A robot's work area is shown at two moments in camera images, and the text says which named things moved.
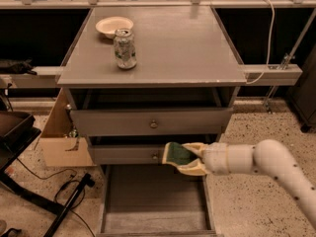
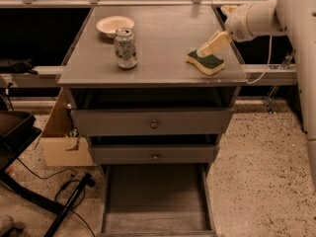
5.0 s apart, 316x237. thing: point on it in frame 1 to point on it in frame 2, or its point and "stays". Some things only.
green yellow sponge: [174, 153] to [208, 64]
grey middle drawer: [130, 154] stays
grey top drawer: [155, 121] stays
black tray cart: [17, 133] stays
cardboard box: [59, 145] stays
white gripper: [215, 158] to [237, 23]
